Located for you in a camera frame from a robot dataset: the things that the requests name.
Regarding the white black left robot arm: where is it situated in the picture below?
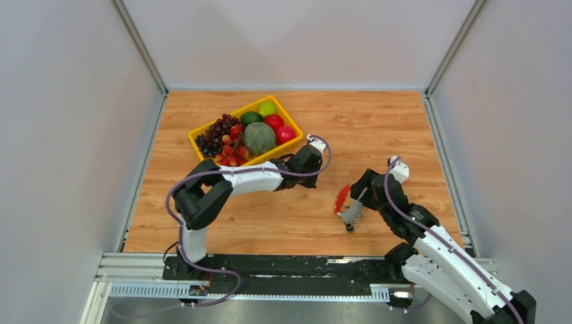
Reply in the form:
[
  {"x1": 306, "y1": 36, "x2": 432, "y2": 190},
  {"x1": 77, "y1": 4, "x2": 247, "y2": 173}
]
[{"x1": 165, "y1": 135, "x2": 332, "y2": 279}]

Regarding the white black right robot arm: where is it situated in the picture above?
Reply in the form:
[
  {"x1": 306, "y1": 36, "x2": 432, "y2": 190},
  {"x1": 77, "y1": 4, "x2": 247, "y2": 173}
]
[{"x1": 341, "y1": 169, "x2": 537, "y2": 323}]

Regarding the pink red apple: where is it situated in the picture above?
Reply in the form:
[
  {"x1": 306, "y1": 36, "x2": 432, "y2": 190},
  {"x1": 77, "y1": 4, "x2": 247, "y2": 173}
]
[{"x1": 275, "y1": 126, "x2": 296, "y2": 146}]

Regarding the green netted melon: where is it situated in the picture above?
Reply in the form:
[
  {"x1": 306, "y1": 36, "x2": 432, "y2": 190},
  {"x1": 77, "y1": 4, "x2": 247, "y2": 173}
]
[{"x1": 243, "y1": 122, "x2": 276, "y2": 155}]

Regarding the light green apple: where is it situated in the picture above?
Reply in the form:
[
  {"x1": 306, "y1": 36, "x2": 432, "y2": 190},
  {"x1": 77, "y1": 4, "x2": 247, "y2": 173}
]
[{"x1": 258, "y1": 101, "x2": 278, "y2": 118}]

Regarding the dark green lime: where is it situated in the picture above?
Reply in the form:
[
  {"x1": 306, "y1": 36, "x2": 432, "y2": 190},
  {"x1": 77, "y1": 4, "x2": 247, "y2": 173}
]
[{"x1": 240, "y1": 111, "x2": 264, "y2": 127}]

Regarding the red cherry bunch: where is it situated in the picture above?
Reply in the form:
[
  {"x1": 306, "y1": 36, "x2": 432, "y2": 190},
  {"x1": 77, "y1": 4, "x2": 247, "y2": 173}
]
[{"x1": 214, "y1": 124, "x2": 250, "y2": 167}]

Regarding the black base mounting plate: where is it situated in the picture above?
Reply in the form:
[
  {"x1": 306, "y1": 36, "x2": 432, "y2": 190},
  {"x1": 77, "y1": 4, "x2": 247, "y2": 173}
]
[{"x1": 162, "y1": 254, "x2": 409, "y2": 296}]

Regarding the dark purple grape bunch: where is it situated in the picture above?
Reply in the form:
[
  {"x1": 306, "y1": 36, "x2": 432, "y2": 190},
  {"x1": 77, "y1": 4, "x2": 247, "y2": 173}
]
[{"x1": 192, "y1": 114, "x2": 241, "y2": 159}]

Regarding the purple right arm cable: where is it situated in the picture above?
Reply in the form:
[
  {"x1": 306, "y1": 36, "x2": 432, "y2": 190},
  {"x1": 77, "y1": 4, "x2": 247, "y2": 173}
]
[{"x1": 383, "y1": 157, "x2": 525, "y2": 324}]

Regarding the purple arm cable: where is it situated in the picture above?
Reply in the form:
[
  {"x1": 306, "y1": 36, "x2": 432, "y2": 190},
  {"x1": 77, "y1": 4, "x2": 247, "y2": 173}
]
[
  {"x1": 164, "y1": 134, "x2": 333, "y2": 308},
  {"x1": 383, "y1": 157, "x2": 525, "y2": 324}
]

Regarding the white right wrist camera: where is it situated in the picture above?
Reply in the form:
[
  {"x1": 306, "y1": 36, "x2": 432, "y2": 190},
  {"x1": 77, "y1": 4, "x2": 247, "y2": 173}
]
[{"x1": 387, "y1": 155, "x2": 410, "y2": 184}]

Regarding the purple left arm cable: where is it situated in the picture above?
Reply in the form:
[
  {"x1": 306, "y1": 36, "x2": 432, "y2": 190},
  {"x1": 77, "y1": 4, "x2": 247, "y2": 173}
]
[{"x1": 164, "y1": 134, "x2": 333, "y2": 308}]

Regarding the aluminium front frame rail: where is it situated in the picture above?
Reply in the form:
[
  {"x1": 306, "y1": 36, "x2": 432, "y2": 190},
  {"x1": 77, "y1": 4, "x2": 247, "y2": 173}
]
[{"x1": 80, "y1": 251, "x2": 499, "y2": 324}]

